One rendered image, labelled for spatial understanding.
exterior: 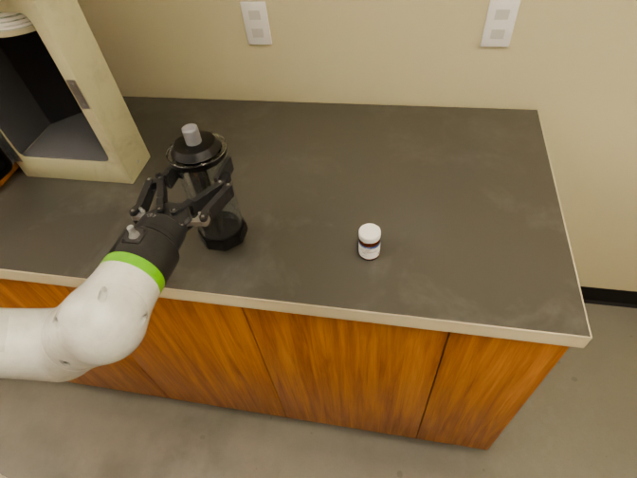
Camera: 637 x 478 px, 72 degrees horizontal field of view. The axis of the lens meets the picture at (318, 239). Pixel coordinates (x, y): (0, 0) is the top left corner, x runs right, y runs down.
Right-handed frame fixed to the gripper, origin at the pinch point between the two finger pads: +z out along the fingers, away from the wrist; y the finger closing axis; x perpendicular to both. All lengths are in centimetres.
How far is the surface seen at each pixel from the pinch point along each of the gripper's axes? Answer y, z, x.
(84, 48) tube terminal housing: 31.6, 21.5, -13.4
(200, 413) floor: 31, 0, 116
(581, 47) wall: -78, 60, 0
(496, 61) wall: -59, 60, 4
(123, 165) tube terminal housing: 31.6, 17.8, 13.8
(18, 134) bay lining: 60, 20, 8
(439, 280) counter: -46, -2, 22
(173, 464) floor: 35, -19, 118
